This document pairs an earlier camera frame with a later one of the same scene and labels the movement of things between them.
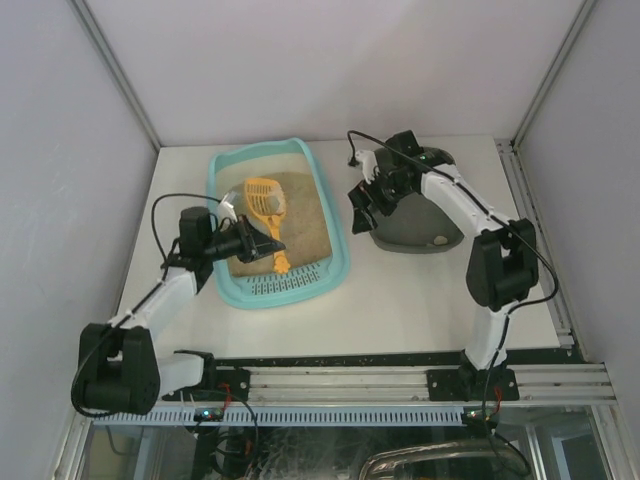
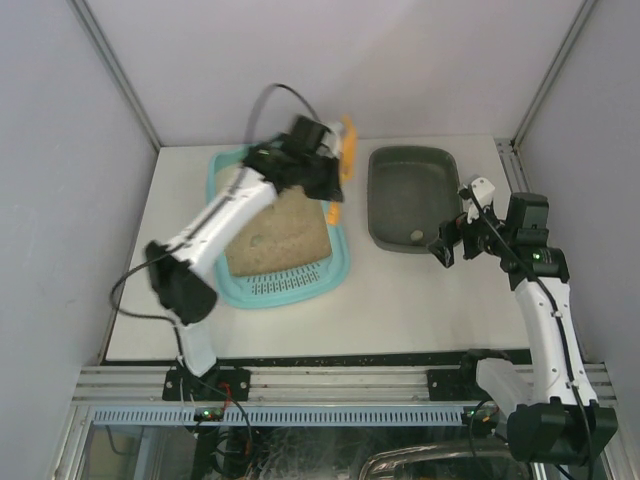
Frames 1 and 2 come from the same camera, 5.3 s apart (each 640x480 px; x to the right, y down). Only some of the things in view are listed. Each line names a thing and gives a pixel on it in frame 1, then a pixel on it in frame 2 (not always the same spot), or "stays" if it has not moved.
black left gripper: (248, 242) → (321, 176)
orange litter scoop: (267, 197) → (349, 152)
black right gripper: (368, 195) → (455, 235)
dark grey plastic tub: (416, 225) stays
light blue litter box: (324, 285) stays
